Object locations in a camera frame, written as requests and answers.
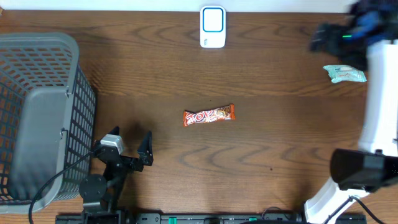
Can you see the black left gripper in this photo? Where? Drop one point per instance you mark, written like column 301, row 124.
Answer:
column 145, row 157

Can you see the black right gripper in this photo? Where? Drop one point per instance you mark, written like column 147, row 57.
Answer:
column 326, row 32

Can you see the mint green wipes packet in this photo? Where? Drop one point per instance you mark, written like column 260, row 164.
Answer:
column 344, row 73

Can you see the red chocolate bar wrapper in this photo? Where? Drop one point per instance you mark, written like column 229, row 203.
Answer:
column 209, row 116

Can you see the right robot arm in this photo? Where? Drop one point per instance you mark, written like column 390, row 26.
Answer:
column 367, row 42

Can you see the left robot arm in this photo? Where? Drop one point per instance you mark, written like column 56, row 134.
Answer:
column 101, row 192

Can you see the white barcode scanner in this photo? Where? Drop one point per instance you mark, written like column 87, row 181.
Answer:
column 212, row 27

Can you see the grey plastic mesh basket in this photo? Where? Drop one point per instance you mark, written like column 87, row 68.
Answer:
column 47, row 120

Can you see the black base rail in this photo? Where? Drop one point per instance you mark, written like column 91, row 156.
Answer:
column 156, row 218

